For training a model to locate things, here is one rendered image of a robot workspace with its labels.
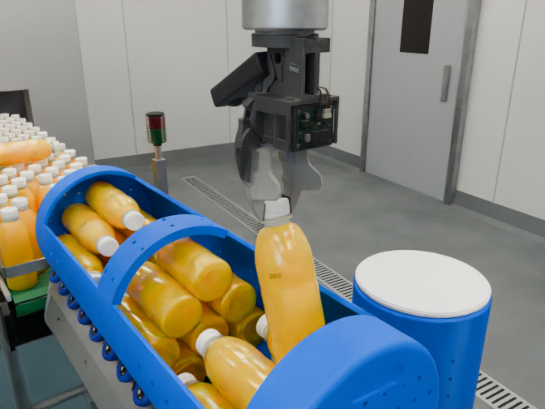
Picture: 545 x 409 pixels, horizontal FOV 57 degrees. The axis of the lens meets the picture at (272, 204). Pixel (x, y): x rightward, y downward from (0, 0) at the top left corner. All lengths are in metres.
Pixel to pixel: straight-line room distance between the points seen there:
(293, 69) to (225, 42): 5.46
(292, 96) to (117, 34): 5.08
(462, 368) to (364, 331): 0.55
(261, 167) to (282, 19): 0.16
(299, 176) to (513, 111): 3.72
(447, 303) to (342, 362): 0.54
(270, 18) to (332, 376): 0.35
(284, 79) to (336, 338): 0.28
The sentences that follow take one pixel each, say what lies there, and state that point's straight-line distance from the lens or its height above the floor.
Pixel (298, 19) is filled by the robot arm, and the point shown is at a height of 1.55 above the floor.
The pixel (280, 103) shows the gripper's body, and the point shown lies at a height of 1.47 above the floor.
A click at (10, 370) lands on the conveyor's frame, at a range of 1.88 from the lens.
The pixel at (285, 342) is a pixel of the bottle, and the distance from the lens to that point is 0.62.
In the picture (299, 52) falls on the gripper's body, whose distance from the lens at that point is 0.51.
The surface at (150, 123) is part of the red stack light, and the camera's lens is 1.73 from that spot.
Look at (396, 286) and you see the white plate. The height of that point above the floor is 1.04.
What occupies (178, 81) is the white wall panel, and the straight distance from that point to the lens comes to 5.78.
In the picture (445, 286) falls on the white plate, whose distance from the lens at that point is 1.10.
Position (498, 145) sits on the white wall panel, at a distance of 4.36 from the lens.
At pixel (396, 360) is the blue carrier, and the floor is 1.20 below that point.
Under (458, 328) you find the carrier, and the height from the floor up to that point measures 1.00.
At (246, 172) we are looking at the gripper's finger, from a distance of 0.57.
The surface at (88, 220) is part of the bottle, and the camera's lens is 1.12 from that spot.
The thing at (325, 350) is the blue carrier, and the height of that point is 1.23.
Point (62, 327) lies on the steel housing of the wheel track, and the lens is 1.30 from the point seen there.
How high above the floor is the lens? 1.55
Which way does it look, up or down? 20 degrees down
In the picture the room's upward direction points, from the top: straight up
